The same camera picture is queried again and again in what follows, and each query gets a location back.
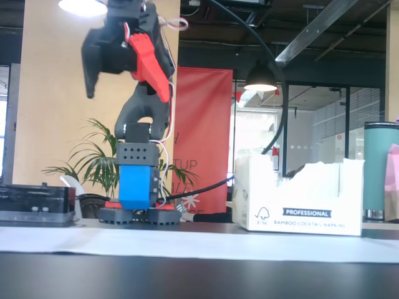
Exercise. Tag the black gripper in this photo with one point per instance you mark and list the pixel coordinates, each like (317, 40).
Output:
(120, 60)

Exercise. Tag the long white paper sheet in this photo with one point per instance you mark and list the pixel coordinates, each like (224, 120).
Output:
(199, 246)

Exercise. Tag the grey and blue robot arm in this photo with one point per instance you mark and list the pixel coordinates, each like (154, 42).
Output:
(134, 187)

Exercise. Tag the round white ceiling light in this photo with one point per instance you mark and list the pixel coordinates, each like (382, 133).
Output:
(82, 6)

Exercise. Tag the red banner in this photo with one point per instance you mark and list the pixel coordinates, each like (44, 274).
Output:
(202, 124)

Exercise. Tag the potted palm plant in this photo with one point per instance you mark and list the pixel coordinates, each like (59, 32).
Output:
(99, 162)

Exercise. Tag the black pendant lamp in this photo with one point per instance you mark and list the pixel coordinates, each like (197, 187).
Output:
(260, 78)

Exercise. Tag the black plastic tool case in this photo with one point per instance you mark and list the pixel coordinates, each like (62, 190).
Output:
(31, 199)

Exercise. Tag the white cardboard napkin box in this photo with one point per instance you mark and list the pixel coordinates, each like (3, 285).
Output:
(299, 199)

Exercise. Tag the teal tumbler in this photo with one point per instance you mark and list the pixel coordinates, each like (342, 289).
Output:
(375, 168)

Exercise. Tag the pink paper bag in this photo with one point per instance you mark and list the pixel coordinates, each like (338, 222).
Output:
(392, 180)

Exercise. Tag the wooden edged side table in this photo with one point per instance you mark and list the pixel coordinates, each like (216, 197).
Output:
(380, 225)

